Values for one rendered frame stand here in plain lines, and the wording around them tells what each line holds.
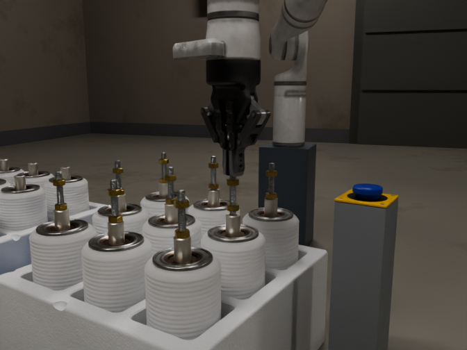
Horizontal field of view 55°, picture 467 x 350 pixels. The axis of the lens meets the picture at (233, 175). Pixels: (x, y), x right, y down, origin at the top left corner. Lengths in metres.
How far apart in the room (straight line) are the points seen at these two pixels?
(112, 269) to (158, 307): 0.09
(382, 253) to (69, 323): 0.42
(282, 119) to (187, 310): 0.81
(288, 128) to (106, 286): 0.78
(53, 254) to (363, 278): 0.44
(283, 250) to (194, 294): 0.24
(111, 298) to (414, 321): 0.62
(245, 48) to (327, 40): 3.39
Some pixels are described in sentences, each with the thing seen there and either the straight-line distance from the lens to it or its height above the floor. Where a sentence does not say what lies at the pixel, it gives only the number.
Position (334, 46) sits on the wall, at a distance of 3.97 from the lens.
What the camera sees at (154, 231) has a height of 0.25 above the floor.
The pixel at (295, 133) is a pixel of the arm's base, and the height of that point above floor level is 0.34.
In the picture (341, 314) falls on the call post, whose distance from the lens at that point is 0.68.
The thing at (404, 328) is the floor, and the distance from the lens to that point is 0.98.
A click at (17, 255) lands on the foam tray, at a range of 0.98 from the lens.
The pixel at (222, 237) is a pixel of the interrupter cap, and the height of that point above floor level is 0.25.
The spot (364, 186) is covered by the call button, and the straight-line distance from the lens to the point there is 0.64.
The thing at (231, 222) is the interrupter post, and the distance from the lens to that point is 0.65.
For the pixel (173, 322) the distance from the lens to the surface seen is 0.56.
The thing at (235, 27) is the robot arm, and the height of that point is 0.54.
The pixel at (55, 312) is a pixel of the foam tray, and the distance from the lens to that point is 0.67.
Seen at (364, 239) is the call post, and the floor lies 0.26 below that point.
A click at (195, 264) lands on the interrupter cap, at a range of 0.55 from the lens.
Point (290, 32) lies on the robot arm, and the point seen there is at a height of 0.60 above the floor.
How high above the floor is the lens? 0.46
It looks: 11 degrees down
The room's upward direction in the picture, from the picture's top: straight up
